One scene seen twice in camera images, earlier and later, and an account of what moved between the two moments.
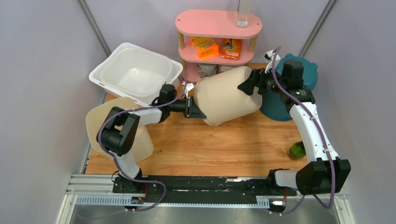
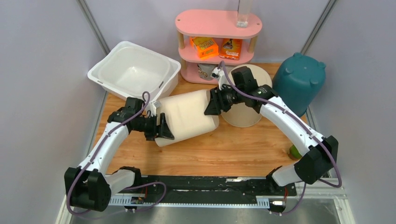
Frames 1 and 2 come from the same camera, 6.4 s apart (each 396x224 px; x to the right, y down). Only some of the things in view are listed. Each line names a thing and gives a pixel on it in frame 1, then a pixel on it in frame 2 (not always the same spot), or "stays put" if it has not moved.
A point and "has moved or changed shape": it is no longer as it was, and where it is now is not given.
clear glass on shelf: [243, 14] stays put
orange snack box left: [205, 46] stays put
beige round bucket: [218, 96] has moved or changed shape
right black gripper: [256, 80] to [215, 105]
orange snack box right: [230, 48] stays put
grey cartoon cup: [206, 70] stays put
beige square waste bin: [142, 147] to [185, 117]
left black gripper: [192, 110] to [163, 130]
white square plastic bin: [136, 73] stays put
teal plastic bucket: [273, 106] has moved or changed shape
